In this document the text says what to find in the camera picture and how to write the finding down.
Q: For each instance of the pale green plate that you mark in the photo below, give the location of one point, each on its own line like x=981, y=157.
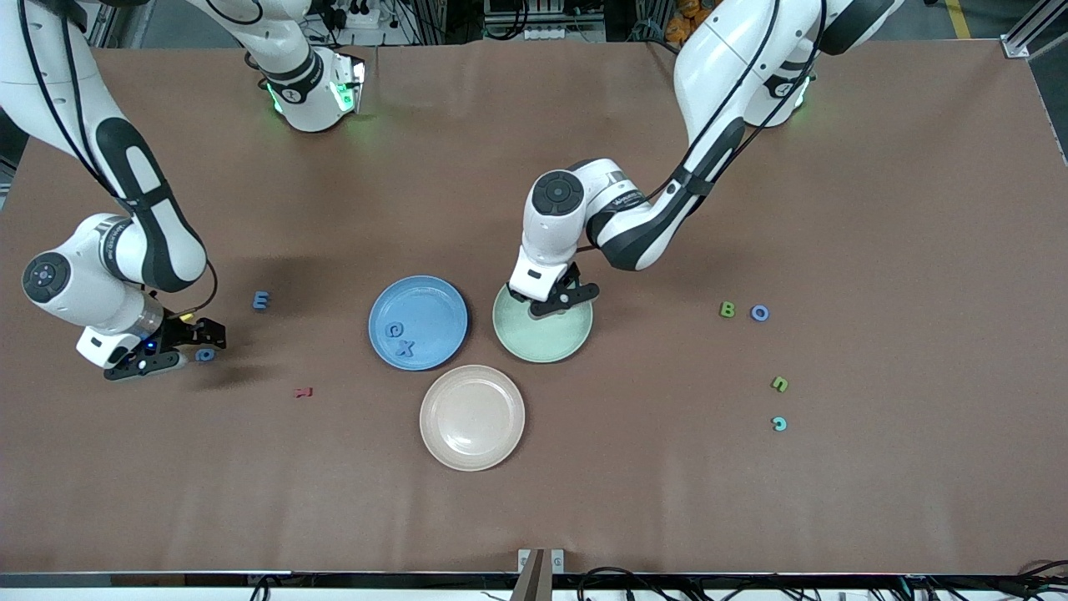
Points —
x=542, y=344

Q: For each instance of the green foam letter U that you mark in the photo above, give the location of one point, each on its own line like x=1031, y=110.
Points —
x=777, y=381

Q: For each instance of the blue foam letter X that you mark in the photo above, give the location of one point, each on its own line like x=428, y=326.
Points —
x=405, y=348

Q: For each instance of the white power strip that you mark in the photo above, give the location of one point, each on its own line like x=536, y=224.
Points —
x=551, y=33
x=359, y=15

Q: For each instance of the aluminium profile frame post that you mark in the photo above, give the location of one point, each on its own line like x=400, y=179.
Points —
x=1030, y=33

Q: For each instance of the black table edge rail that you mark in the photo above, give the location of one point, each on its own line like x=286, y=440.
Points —
x=167, y=579

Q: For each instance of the green foam letter B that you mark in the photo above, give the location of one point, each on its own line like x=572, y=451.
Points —
x=727, y=310

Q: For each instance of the brown table cover mat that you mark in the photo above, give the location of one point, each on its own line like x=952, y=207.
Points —
x=834, y=501

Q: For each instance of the blue foam letter E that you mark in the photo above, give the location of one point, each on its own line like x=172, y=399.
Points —
x=257, y=301

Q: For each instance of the blue foam letter G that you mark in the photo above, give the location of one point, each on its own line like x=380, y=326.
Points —
x=388, y=330

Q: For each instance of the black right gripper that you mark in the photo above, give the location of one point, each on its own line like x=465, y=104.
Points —
x=180, y=330

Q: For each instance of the brown camera mount pole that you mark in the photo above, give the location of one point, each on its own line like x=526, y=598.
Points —
x=534, y=584

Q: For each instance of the pile of orange objects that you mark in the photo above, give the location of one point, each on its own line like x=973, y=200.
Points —
x=686, y=10

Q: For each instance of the blue plate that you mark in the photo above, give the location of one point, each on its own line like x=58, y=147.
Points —
x=434, y=321

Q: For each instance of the blue foam letter O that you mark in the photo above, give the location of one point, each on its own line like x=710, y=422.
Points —
x=753, y=313

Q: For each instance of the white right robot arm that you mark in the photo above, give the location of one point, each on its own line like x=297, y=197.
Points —
x=79, y=288

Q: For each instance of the beige plate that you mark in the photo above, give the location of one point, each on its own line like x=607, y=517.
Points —
x=471, y=417

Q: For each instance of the metal mounting bracket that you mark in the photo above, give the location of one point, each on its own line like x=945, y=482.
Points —
x=557, y=559

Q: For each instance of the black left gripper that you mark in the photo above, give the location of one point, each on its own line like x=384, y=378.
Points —
x=571, y=276

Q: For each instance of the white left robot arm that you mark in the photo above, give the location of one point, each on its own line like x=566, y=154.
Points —
x=717, y=67

